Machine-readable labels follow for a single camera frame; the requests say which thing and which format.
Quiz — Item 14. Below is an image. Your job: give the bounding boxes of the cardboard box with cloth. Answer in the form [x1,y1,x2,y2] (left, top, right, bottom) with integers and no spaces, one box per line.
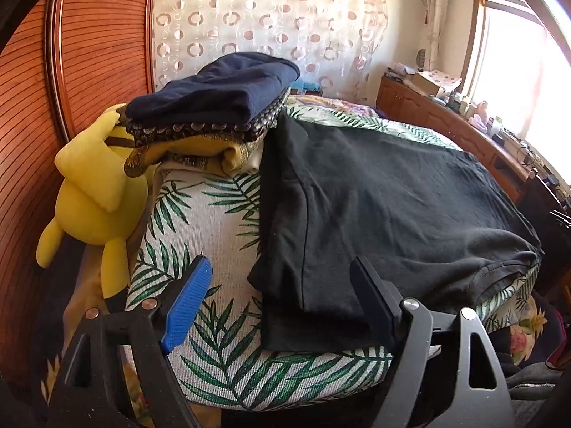
[409,70,462,98]

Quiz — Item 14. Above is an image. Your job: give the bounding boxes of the wooden louvered wardrobe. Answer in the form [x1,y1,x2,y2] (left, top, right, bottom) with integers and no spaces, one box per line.
[1,0,153,391]

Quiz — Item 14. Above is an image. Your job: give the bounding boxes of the yellow plush toy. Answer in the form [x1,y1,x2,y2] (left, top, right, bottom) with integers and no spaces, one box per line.
[36,103,148,300]

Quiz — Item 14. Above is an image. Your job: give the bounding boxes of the floral bed quilt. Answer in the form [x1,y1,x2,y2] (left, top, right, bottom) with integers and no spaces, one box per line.
[287,94,386,119]

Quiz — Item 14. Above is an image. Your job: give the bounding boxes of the pink figurine on sill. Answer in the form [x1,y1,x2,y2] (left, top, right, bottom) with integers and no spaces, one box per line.
[469,101,488,133]

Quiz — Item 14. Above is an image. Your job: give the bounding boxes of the folded mustard garment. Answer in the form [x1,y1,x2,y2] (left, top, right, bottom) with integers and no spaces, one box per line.
[124,132,266,178]

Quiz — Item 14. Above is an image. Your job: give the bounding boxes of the window with wooden frame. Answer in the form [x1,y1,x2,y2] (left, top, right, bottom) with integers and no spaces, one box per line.
[463,0,570,184]

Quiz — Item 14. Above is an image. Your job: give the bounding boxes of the wooden sideboard cabinet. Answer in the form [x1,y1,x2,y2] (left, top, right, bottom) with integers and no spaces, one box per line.
[375,75,529,203]

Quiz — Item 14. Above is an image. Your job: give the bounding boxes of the blue toy on headboard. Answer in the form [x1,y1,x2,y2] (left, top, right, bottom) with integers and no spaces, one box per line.
[290,78,322,96]

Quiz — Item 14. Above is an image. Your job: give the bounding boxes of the tied window drape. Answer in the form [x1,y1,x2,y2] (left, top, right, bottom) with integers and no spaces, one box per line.
[424,0,448,71]

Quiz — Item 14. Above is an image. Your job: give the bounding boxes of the folded dotted dark garment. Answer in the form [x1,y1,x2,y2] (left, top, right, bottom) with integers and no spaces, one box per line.
[121,88,290,147]

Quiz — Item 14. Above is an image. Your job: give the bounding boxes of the black printed t-shirt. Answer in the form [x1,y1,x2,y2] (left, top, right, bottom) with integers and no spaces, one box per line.
[249,113,542,353]

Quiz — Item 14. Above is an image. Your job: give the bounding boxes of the folded navy garment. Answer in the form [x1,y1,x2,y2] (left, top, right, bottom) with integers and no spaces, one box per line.
[126,52,300,128]

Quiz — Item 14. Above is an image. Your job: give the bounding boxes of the pink circle patterned curtain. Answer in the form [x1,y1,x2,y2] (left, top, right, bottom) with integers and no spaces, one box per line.
[153,0,388,103]

